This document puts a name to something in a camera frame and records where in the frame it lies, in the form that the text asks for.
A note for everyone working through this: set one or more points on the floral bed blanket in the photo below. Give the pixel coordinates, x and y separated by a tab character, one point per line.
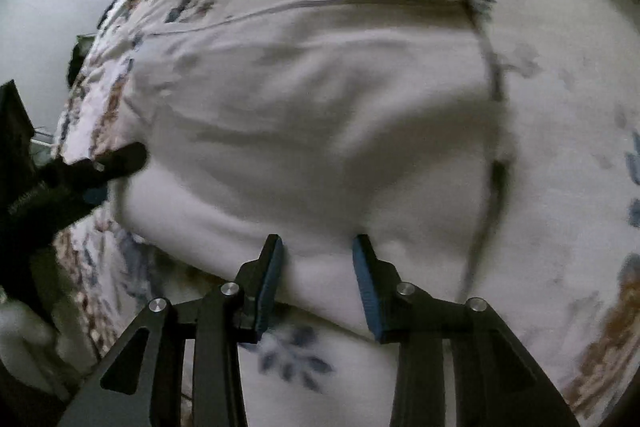
560	107

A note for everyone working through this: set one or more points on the white long-sleeve shirt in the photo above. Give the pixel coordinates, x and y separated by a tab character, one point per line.
310	132

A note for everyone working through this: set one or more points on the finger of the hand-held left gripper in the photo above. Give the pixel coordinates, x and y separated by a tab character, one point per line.
115	162
95	197

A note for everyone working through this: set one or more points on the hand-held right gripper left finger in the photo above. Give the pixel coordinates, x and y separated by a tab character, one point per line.
267	277

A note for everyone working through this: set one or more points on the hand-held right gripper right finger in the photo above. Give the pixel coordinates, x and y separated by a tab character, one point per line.
367	287

